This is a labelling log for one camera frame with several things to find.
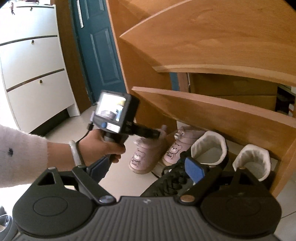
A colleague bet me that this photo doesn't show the pink bear boot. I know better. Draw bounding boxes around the pink bear boot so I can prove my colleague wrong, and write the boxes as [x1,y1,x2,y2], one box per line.
[129,125,168,174]
[162,126,205,166]

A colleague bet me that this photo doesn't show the wooden shoe rack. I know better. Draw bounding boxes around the wooden shoe rack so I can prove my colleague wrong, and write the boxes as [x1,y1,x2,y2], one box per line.
[106,1,295,196]

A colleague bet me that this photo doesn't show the black white-soled sneaker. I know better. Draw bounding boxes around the black white-soled sneaker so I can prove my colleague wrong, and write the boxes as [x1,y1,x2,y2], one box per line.
[141,131,229,197]

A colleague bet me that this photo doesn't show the blue door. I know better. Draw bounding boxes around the blue door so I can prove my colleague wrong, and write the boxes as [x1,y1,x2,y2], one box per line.
[69,0,126,103]

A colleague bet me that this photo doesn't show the person's left hand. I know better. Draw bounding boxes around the person's left hand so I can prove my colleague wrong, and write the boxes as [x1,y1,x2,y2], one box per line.
[47,130,126,171]

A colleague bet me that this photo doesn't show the person's left sleeve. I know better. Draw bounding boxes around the person's left sleeve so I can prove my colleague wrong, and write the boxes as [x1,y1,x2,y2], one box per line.
[1,126,48,188]

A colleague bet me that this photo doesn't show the white drawer cabinet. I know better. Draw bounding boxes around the white drawer cabinet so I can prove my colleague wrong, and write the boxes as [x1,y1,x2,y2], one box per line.
[1,1,80,133]

